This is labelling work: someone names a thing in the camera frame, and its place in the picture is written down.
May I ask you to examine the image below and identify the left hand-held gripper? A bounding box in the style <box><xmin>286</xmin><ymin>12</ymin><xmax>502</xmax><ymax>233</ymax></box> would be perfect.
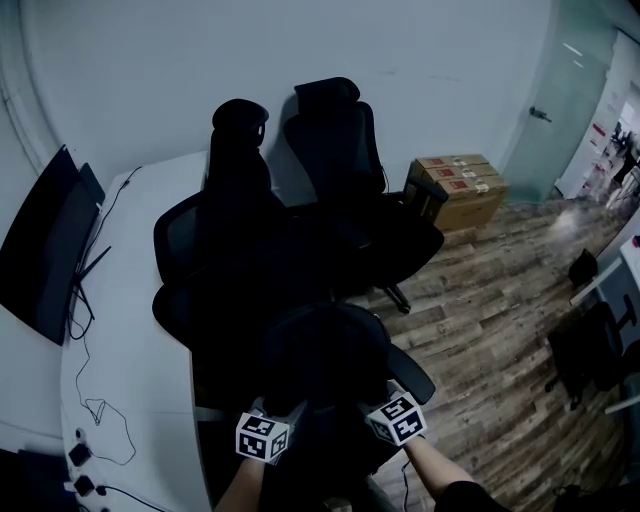
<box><xmin>235</xmin><ymin>396</ymin><xmax>307</xmax><ymax>466</ymax></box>

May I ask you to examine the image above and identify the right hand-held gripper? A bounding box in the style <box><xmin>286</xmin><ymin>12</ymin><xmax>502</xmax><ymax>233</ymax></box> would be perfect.
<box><xmin>357</xmin><ymin>379</ymin><xmax>428</xmax><ymax>447</ymax></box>

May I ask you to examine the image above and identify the black backpack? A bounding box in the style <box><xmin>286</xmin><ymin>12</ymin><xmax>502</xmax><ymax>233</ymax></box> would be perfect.
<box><xmin>260</xmin><ymin>301</ymin><xmax>401</xmax><ymax>476</ymax></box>

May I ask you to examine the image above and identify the person's left forearm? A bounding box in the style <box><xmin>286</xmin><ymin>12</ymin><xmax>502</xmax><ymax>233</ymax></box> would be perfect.
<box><xmin>214</xmin><ymin>457</ymin><xmax>271</xmax><ymax>512</ymax></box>

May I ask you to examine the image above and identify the person's right forearm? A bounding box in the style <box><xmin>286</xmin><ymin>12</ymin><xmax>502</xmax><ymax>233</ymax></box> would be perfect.
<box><xmin>402</xmin><ymin>434</ymin><xmax>511</xmax><ymax>512</ymax></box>

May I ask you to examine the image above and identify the black swivel chair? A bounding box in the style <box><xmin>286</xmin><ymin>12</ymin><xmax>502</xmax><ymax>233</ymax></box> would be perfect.
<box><xmin>544</xmin><ymin>294</ymin><xmax>639</xmax><ymax>411</ymax></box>

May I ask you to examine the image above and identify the black chair with wide headrest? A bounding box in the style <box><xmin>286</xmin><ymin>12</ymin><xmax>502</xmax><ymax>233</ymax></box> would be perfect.
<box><xmin>283</xmin><ymin>76</ymin><xmax>446</xmax><ymax>315</ymax></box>

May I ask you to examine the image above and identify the black chair with round headrest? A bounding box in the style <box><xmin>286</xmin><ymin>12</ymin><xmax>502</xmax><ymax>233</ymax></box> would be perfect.
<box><xmin>152</xmin><ymin>98</ymin><xmax>289</xmax><ymax>289</ymax></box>

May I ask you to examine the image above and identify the person's body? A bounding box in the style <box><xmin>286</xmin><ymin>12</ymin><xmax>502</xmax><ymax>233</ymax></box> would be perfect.
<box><xmin>269</xmin><ymin>472</ymin><xmax>401</xmax><ymax>512</ymax></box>

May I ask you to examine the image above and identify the white curved desk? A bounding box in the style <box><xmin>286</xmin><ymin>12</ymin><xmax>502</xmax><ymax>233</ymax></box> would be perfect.
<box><xmin>58</xmin><ymin>149</ymin><xmax>241</xmax><ymax>512</ymax></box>

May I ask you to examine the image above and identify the black computer monitor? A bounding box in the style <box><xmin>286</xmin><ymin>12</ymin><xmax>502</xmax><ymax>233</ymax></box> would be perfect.
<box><xmin>17</xmin><ymin>448</ymin><xmax>69</xmax><ymax>512</ymax></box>
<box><xmin>0</xmin><ymin>143</ymin><xmax>113</xmax><ymax>347</ymax></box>

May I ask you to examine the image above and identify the cardboard box with red label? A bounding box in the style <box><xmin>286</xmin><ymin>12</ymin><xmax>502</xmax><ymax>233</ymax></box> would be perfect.
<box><xmin>422</xmin><ymin>162</ymin><xmax>501</xmax><ymax>184</ymax></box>
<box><xmin>413</xmin><ymin>153</ymin><xmax>491</xmax><ymax>174</ymax></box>
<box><xmin>433</xmin><ymin>173</ymin><xmax>510</xmax><ymax>233</ymax></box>

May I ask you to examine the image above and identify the small black computer case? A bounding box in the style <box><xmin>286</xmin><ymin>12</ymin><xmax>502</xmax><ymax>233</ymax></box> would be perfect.
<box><xmin>568</xmin><ymin>248</ymin><xmax>599</xmax><ymax>289</ymax></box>

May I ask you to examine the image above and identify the white straight desk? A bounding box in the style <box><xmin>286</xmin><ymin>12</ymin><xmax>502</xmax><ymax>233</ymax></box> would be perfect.
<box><xmin>569</xmin><ymin>234</ymin><xmax>640</xmax><ymax>306</ymax></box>

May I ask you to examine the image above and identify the frosted glass door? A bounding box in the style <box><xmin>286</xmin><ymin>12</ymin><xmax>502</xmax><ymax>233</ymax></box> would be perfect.
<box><xmin>501</xmin><ymin>0</ymin><xmax>621</xmax><ymax>205</ymax></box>

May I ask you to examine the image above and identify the thin looping black cable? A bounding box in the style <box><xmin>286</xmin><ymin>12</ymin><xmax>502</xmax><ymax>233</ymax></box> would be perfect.
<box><xmin>74</xmin><ymin>319</ymin><xmax>137</xmax><ymax>464</ymax></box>

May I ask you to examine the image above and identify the black cable with small connector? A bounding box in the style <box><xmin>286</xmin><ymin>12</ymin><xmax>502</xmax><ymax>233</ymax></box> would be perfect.
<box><xmin>97</xmin><ymin>166</ymin><xmax>145</xmax><ymax>216</ymax></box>

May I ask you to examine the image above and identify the white wall conduit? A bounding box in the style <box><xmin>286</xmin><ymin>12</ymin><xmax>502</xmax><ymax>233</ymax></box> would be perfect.
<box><xmin>0</xmin><ymin>74</ymin><xmax>56</xmax><ymax>176</ymax></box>

